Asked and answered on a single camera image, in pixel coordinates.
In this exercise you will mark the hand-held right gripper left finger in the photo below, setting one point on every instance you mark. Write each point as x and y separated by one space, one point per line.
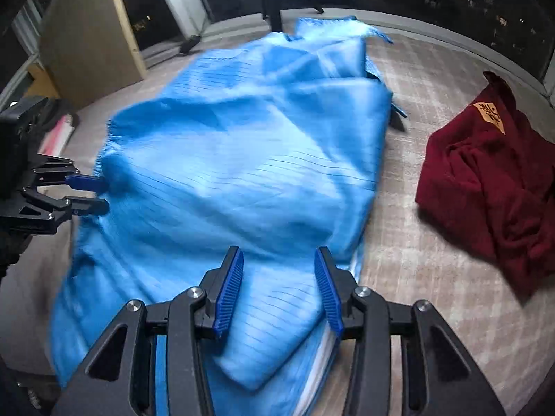
230 294

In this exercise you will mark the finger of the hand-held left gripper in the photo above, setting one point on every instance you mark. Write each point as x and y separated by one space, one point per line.
86 182
89 206

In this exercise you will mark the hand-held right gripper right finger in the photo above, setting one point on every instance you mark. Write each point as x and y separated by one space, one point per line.
327 294

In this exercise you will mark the blue garment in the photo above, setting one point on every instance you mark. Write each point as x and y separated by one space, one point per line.
243 147

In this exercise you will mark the pink garment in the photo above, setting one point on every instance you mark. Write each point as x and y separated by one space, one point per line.
60 134

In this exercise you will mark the wooden furniture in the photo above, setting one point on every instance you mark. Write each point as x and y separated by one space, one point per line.
43 82

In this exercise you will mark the plaid blanket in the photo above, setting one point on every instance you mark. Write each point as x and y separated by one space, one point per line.
412 268

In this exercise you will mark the wooden board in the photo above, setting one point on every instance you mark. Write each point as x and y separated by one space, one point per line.
86 43

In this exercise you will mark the black power adapter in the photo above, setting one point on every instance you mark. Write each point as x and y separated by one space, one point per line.
190 44

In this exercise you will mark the dark red garment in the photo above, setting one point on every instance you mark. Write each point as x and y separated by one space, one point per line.
477 182

